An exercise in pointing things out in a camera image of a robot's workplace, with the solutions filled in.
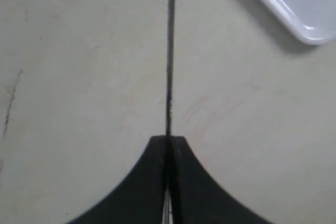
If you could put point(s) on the thin metal skewer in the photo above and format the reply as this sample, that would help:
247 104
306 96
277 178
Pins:
170 63

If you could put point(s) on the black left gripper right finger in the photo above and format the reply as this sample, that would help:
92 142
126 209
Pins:
195 196

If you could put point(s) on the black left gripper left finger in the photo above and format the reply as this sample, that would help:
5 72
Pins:
139 198

